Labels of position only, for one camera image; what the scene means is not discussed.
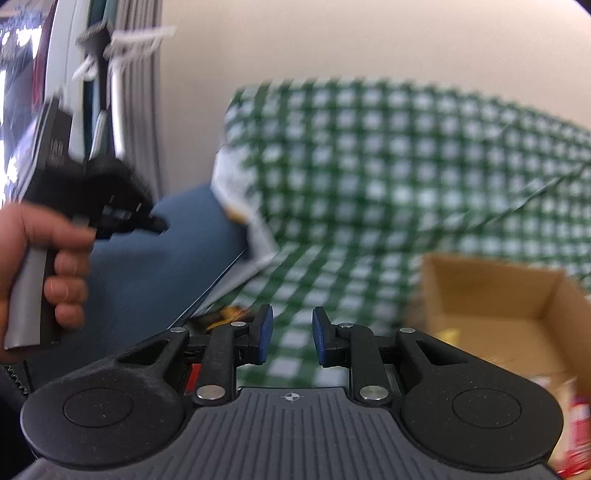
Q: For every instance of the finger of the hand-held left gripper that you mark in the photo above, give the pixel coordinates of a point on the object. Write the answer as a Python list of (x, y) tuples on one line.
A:
[(138, 221)]

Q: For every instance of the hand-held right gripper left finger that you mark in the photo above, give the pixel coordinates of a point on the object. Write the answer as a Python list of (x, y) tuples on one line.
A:
[(263, 333)]

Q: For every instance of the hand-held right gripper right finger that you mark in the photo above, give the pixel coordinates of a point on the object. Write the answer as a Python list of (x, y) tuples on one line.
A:
[(318, 338)]

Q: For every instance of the cardboard box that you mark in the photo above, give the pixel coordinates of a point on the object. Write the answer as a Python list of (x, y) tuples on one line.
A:
[(485, 295)]

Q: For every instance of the person's left hand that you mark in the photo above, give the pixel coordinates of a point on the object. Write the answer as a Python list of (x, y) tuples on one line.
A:
[(69, 240)]

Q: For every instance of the dark snack packet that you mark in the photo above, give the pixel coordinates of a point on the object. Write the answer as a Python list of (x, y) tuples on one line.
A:
[(221, 318)]

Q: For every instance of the dark blue fabric bag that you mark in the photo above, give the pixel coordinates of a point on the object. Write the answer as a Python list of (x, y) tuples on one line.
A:
[(138, 277)]

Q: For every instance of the grey curtain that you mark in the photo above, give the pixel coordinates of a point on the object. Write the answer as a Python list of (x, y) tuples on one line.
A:
[(136, 115)]

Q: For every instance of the white plastic bag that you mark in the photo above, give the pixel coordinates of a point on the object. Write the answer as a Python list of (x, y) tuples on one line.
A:
[(231, 180)]

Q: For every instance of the green checkered cloth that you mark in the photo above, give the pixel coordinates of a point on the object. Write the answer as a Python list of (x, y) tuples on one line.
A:
[(392, 184)]

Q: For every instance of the red white snack packet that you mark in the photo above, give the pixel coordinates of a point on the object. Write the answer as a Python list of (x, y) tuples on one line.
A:
[(577, 429)]

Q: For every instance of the white window frame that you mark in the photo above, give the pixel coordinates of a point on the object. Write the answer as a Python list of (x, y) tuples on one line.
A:
[(64, 69)]

